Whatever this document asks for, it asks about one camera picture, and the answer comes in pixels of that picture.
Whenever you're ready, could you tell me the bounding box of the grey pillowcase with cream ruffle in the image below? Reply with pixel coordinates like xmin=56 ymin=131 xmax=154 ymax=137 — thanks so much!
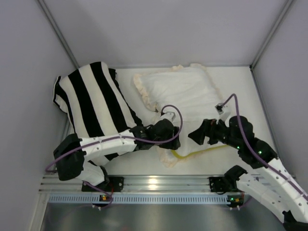
xmin=133 ymin=64 xmax=223 ymax=168

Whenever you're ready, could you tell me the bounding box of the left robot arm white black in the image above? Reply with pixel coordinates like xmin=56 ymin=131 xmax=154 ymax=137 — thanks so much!
xmin=53 ymin=118 xmax=180 ymax=186

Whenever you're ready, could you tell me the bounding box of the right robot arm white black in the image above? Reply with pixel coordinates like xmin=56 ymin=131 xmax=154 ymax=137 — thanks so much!
xmin=188 ymin=116 xmax=308 ymax=231

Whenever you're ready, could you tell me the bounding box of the black and white striped pillow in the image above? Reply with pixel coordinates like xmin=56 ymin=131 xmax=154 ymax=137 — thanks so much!
xmin=53 ymin=61 xmax=151 ymax=162

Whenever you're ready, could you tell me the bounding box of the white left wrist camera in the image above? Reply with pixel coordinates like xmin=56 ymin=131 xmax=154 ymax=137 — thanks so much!
xmin=159 ymin=112 xmax=176 ymax=122

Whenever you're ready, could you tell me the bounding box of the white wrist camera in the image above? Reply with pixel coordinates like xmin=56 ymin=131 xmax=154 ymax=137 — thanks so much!
xmin=215 ymin=103 xmax=231 ymax=122
xmin=159 ymin=112 xmax=176 ymax=122

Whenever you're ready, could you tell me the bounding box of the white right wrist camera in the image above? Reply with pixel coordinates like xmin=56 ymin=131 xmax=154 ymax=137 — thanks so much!
xmin=215 ymin=103 xmax=231 ymax=122

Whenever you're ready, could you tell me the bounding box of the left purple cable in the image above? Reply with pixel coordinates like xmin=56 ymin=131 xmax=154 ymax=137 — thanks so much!
xmin=45 ymin=104 xmax=183 ymax=207

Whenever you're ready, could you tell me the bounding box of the purple cable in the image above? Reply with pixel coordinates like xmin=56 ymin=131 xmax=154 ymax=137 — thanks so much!
xmin=222 ymin=93 xmax=308 ymax=200
xmin=45 ymin=104 xmax=183 ymax=207

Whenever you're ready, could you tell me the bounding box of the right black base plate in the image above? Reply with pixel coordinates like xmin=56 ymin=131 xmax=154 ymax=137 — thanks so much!
xmin=209 ymin=177 xmax=228 ymax=194

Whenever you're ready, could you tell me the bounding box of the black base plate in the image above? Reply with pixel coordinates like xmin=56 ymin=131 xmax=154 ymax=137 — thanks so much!
xmin=209 ymin=177 xmax=228 ymax=194
xmin=81 ymin=176 xmax=125 ymax=193

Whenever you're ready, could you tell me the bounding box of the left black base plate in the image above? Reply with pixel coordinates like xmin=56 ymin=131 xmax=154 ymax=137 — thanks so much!
xmin=81 ymin=176 xmax=125 ymax=193

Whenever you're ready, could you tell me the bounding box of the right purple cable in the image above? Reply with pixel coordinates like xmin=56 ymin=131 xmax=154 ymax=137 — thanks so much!
xmin=222 ymin=93 xmax=308 ymax=200

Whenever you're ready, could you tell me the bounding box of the aluminium mounting rail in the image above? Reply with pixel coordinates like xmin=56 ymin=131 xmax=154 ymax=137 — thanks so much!
xmin=38 ymin=175 xmax=222 ymax=193

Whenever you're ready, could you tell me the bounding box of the perforated cable duct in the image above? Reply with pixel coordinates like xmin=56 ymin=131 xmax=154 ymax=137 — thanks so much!
xmin=48 ymin=194 xmax=231 ymax=205

